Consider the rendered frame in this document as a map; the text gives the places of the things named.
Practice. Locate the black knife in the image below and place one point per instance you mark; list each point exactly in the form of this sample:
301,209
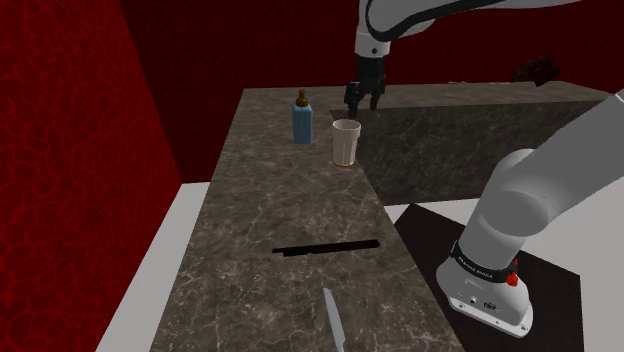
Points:
331,247

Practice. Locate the blue bottle with brown cap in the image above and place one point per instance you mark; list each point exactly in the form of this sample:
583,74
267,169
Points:
302,122

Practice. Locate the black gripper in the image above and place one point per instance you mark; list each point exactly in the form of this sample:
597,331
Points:
369,71

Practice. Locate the white ribbed cup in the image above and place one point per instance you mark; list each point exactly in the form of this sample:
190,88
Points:
345,144

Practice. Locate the dark brown lump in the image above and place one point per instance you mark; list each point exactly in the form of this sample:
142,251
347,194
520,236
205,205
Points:
535,69

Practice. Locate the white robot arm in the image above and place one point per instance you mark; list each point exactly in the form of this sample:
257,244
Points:
531,195

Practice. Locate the dark robot stand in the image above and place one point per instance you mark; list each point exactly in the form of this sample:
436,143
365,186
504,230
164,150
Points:
551,297

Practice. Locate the grey knife blade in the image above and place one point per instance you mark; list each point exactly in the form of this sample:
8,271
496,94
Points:
334,322

